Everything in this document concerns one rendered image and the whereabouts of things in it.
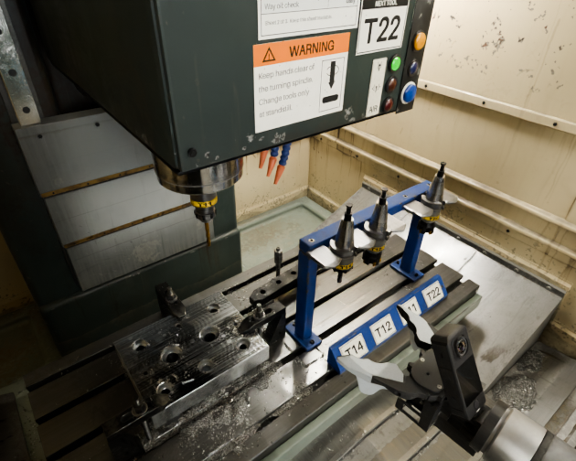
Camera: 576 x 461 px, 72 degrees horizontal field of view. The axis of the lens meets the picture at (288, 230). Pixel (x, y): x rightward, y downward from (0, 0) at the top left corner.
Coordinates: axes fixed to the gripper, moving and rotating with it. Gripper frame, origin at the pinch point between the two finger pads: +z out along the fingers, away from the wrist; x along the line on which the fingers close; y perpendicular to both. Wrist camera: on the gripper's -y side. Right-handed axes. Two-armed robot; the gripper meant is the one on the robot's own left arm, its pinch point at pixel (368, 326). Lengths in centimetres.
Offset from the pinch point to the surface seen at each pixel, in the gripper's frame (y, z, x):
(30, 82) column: -20, 86, -16
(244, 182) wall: 47, 115, 64
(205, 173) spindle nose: -15.7, 31.0, -6.7
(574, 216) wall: 18, -8, 93
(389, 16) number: -38.6, 15.7, 16.3
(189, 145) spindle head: -27.3, 18.9, -15.6
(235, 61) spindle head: -35.7, 18.2, -8.9
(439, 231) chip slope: 45, 30, 95
